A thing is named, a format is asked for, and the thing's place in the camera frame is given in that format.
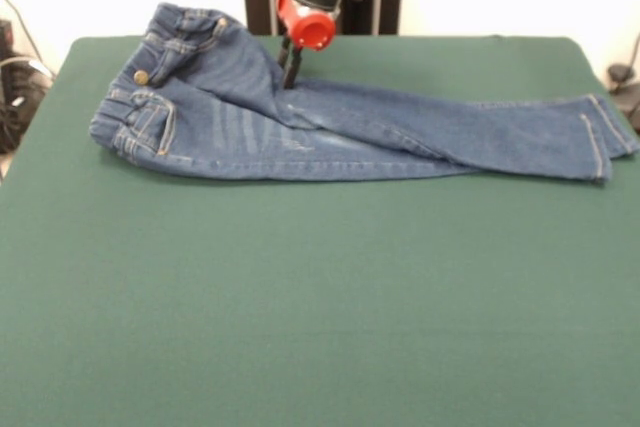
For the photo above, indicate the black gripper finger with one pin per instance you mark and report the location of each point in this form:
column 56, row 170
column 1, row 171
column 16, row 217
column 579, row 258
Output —
column 284, row 52
column 294, row 69

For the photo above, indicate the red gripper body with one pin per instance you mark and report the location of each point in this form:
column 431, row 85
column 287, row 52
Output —
column 307, row 24

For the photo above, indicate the blue denim jeans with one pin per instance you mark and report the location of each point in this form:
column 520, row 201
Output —
column 350, row 142

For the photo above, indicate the dark green table cloth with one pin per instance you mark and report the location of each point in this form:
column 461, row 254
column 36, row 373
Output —
column 200, row 297

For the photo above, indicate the black stand base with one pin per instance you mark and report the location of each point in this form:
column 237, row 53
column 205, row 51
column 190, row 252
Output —
column 622, row 78
column 20, row 107

